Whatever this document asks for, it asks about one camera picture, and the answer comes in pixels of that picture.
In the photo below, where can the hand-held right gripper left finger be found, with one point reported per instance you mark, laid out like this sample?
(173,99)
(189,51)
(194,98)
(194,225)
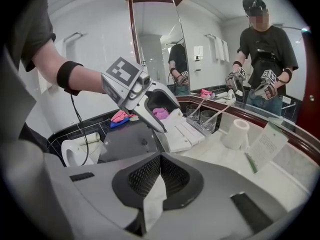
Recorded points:
(75,204)

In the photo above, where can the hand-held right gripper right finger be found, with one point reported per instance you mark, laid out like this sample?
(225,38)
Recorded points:
(220,209)

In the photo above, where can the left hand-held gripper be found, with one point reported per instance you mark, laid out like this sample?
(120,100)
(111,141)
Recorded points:
(122,84)

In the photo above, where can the black forearm band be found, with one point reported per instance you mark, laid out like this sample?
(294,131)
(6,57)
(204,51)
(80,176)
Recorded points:
(66,77)

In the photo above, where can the person's left forearm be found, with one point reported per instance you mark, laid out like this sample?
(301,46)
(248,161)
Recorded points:
(90,81)

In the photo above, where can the purple towel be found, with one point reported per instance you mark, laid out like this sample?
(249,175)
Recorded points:
(160,112)

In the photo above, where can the clear acrylic tray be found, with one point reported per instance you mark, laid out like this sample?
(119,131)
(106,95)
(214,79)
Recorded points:
(161,139)

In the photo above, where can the clear drinking glass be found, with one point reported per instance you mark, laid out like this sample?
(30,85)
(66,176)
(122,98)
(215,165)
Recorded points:
(193,114)
(208,121)

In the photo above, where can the pink cloth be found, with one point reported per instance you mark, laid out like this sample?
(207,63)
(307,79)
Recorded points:
(118,115)

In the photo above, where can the white toothbrush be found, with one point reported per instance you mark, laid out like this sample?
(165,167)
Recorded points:
(222,110)
(200,104)

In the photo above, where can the blue cloth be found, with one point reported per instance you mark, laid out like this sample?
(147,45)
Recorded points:
(117,124)

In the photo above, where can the white toilet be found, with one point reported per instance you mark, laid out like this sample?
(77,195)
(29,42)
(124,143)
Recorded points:
(72,154)

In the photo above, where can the cream paper roll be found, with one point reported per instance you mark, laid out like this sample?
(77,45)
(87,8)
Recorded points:
(90,138)

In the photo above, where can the white tape roll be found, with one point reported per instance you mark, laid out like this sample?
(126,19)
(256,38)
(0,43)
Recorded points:
(235,134)

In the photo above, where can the printed card with green edge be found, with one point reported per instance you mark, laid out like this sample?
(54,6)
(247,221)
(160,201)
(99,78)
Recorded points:
(267,146)

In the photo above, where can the angled side wall mirror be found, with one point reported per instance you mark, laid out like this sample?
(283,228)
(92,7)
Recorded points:
(155,46)

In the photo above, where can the large wall mirror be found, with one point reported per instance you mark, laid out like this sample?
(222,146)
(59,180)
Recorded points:
(220,21)

